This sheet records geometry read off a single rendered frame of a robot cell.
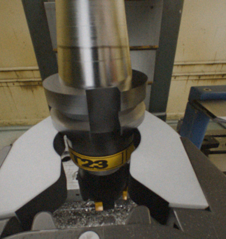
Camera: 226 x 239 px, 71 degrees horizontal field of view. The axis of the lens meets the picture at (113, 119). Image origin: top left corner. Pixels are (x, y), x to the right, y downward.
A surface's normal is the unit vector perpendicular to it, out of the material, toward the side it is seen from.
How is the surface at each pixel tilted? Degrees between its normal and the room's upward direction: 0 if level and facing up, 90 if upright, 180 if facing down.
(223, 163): 0
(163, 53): 90
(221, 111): 0
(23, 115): 90
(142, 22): 90
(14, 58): 90
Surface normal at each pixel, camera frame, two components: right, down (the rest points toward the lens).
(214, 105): -0.03, -0.87
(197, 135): 0.04, 0.50
